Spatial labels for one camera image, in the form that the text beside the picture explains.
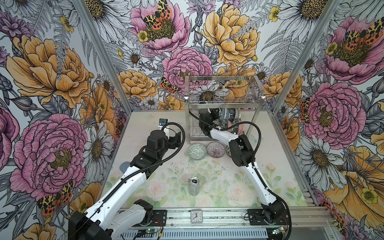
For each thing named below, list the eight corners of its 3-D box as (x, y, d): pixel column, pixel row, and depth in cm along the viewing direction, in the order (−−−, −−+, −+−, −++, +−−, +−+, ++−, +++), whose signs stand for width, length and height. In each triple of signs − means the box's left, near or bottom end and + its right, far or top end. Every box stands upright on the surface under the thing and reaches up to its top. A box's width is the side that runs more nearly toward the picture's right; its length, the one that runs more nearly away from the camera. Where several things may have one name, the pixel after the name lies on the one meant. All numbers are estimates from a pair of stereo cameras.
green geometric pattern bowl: (187, 159, 96) (187, 156, 93) (188, 146, 102) (188, 143, 99) (206, 159, 96) (206, 156, 93) (206, 146, 102) (206, 143, 99)
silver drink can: (189, 196, 83) (187, 187, 71) (189, 186, 86) (188, 175, 75) (198, 196, 83) (199, 187, 71) (198, 186, 87) (199, 175, 75)
